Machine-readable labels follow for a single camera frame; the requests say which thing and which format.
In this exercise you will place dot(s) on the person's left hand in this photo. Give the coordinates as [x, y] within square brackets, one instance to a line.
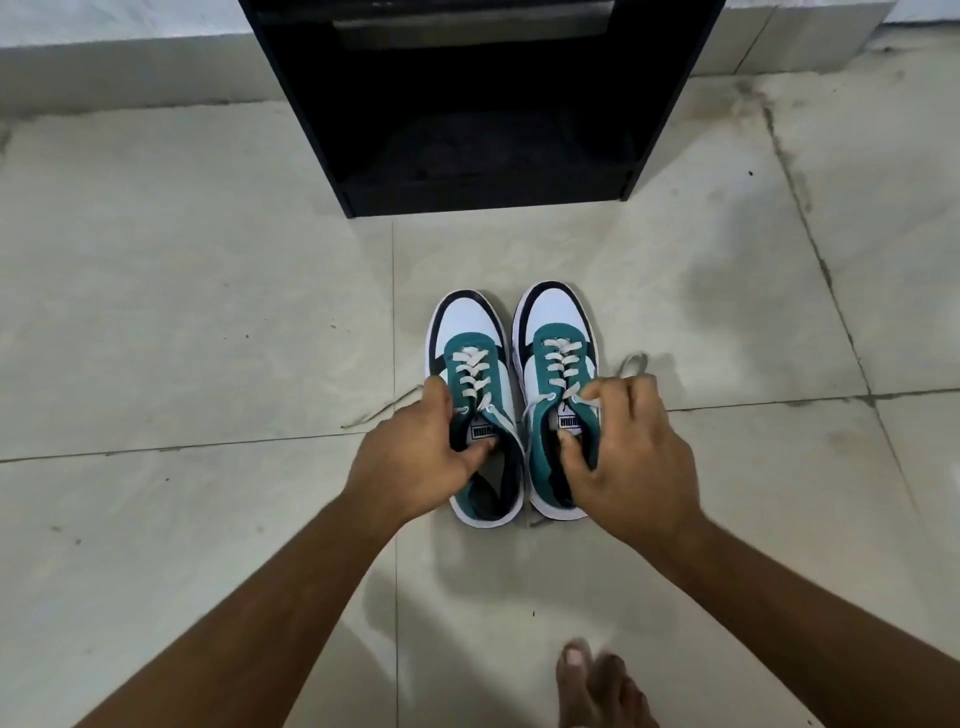
[405, 465]

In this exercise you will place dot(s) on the person's right hand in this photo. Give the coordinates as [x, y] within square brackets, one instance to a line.
[637, 465]

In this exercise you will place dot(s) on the person's right forearm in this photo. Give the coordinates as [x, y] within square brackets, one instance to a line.
[787, 622]

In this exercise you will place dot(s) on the person's bare foot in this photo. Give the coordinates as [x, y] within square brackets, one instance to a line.
[600, 690]

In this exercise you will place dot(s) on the teal white sneaker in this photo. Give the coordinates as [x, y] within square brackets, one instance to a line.
[553, 315]
[469, 322]

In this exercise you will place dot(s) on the person's left forearm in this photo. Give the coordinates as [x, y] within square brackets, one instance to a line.
[262, 637]

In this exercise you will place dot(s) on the person's left thumb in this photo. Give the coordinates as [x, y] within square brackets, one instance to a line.
[476, 454]

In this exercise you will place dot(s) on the black open cabinet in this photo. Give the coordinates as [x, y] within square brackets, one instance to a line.
[480, 112]

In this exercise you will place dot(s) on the person's right thumb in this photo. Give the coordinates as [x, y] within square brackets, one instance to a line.
[576, 459]

